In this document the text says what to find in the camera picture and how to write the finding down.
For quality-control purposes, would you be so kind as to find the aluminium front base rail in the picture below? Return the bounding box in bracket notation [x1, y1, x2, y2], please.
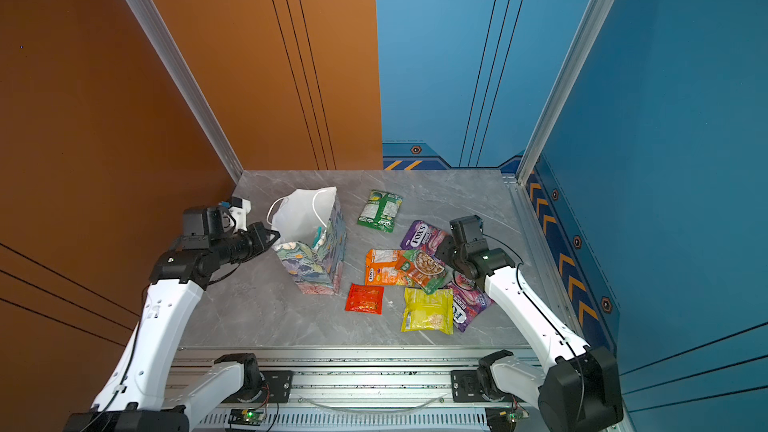
[196, 346, 546, 431]

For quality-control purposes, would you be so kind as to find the purple Fox's berries candy bag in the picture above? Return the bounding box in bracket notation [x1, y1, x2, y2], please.
[447, 272, 494, 332]

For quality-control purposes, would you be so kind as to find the green orange cereal packet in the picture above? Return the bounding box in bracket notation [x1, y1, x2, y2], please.
[398, 249, 447, 295]

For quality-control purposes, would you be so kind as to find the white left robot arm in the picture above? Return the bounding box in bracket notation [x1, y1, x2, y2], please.
[64, 222, 280, 431]

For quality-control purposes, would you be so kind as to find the floral paper gift bag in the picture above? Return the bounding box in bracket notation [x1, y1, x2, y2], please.
[266, 187, 347, 295]

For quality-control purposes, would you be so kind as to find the red snack packet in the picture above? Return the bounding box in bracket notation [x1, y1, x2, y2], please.
[345, 284, 385, 315]

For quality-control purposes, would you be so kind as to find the right circuit board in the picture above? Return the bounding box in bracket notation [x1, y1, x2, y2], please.
[485, 408, 530, 432]

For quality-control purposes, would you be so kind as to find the aluminium corner post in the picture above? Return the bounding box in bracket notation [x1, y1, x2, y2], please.
[515, 0, 615, 186]
[125, 0, 244, 183]

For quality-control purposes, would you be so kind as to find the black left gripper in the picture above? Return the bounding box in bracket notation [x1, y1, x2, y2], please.
[213, 222, 280, 268]

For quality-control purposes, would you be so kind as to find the aluminium corner post right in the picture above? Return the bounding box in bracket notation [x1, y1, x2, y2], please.
[515, 0, 615, 186]

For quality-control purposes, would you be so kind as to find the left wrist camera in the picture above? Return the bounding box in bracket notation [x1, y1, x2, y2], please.
[219, 196, 251, 232]

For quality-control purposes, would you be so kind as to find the aluminium table edge rail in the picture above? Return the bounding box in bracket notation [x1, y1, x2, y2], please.
[498, 174, 614, 351]

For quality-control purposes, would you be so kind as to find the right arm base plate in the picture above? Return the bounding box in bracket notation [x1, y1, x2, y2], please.
[450, 368, 530, 403]

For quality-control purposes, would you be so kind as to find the aluminium corner post left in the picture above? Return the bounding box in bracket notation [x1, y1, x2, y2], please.
[125, 0, 244, 183]

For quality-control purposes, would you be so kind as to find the green lime candy bag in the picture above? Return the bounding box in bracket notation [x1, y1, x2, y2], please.
[357, 189, 403, 233]

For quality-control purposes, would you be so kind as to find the left green circuit board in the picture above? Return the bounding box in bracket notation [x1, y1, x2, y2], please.
[227, 408, 267, 427]

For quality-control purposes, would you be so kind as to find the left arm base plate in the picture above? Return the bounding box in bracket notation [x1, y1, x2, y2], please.
[213, 370, 294, 405]

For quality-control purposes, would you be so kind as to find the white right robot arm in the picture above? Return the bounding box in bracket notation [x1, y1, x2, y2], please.
[437, 215, 624, 431]

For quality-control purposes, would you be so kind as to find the yellow snack packet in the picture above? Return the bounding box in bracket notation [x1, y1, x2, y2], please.
[401, 288, 453, 335]

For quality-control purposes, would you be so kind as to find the orange Fox's candy bag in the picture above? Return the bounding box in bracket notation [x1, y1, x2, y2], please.
[364, 249, 415, 286]

